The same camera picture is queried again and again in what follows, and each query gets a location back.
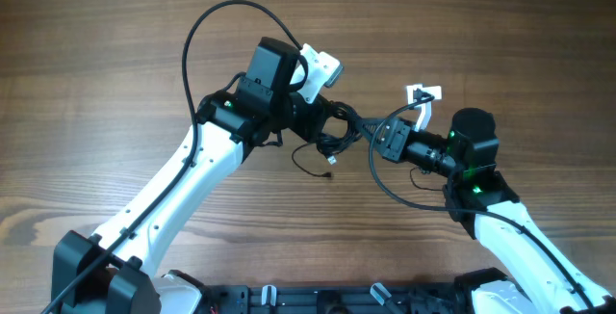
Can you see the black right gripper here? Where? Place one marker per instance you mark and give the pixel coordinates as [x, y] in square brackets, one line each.
[395, 144]

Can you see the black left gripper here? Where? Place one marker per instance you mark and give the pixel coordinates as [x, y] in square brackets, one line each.
[316, 114]

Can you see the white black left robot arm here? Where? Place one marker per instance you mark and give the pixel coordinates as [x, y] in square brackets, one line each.
[114, 270]

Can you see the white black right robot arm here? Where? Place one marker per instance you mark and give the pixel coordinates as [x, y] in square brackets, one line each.
[478, 197]

